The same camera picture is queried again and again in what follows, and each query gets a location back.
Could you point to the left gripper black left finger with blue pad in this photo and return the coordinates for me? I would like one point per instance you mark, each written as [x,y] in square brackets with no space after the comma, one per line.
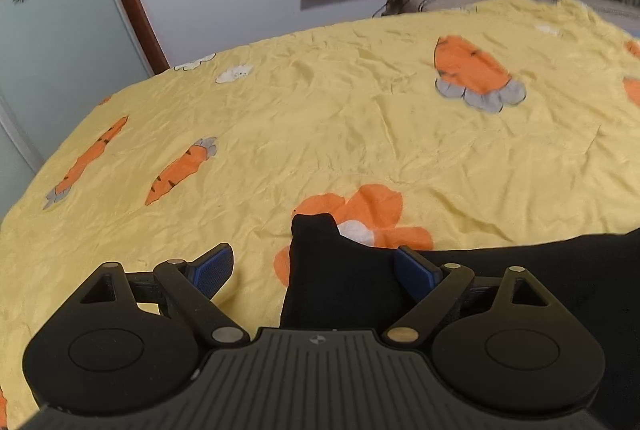
[123,341]

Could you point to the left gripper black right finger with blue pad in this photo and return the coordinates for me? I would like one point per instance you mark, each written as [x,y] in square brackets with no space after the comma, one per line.
[503,344]

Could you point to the black pants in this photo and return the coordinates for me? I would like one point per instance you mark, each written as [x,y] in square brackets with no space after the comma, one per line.
[337,283]

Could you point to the yellow carrot print bedsheet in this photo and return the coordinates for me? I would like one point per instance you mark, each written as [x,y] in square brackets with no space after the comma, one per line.
[502,123]

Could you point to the frosted glass wardrobe door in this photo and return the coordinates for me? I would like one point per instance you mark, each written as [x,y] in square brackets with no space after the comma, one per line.
[59,60]

